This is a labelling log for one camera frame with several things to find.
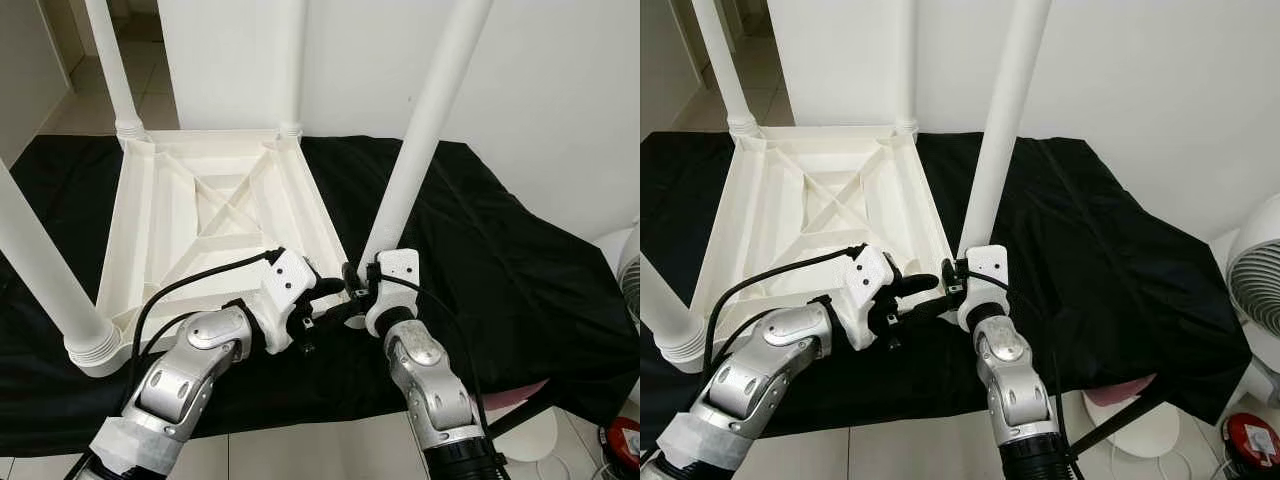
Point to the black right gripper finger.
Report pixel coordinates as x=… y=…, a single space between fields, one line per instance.
x=351 y=276
x=948 y=271

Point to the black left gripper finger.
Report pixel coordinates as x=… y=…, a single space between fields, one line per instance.
x=340 y=315
x=925 y=312
x=915 y=285
x=325 y=288

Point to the white plastic table top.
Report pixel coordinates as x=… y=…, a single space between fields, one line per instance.
x=800 y=190
x=200 y=190

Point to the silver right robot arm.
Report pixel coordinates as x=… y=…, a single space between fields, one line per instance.
x=430 y=380
x=1015 y=380

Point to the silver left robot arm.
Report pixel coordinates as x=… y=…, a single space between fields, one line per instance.
x=780 y=360
x=190 y=370

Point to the black table cloth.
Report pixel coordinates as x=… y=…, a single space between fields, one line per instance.
x=1130 y=280
x=520 y=280

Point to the pink fabric piece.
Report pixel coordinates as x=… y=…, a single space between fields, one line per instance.
x=520 y=392
x=1120 y=390

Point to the red black round device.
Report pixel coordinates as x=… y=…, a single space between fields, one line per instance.
x=1252 y=435
x=622 y=440

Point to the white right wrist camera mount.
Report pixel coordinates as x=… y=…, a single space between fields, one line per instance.
x=990 y=262
x=398 y=265

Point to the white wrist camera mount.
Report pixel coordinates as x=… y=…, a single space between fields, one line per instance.
x=398 y=265
x=990 y=262
x=865 y=275
x=285 y=280

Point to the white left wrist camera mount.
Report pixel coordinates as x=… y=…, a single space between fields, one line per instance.
x=285 y=280
x=865 y=275

